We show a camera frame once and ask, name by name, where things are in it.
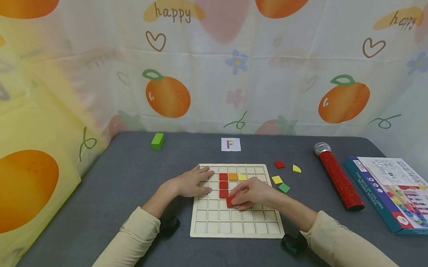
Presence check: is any person's left hand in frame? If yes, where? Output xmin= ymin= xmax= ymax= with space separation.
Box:
xmin=166 ymin=163 xmax=216 ymax=199

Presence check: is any green rectangular block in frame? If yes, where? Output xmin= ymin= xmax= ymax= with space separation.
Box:
xmin=150 ymin=132 xmax=165 ymax=151

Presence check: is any wooden grid board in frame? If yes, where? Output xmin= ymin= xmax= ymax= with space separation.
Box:
xmin=189 ymin=161 xmax=288 ymax=241

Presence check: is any person's right forearm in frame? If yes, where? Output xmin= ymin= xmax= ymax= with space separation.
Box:
xmin=271 ymin=190 xmax=423 ymax=267

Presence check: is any red glitter microphone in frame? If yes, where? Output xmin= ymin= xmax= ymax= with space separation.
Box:
xmin=311 ymin=142 xmax=367 ymax=212

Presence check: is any white pattern card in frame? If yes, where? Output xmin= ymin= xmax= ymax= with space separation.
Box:
xmin=220 ymin=137 xmax=242 ymax=152

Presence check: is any person's left forearm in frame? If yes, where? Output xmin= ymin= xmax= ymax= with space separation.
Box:
xmin=89 ymin=179 xmax=179 ymax=267

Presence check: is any black wrist band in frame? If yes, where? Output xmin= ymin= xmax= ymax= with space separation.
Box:
xmin=159 ymin=215 xmax=181 ymax=238
xmin=281 ymin=231 xmax=309 ymax=256

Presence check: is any colourful toy box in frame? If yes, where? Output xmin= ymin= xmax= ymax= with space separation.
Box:
xmin=341 ymin=155 xmax=428 ymax=236

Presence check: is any person's right hand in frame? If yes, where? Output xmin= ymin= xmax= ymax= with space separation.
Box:
xmin=228 ymin=176 xmax=281 ymax=212

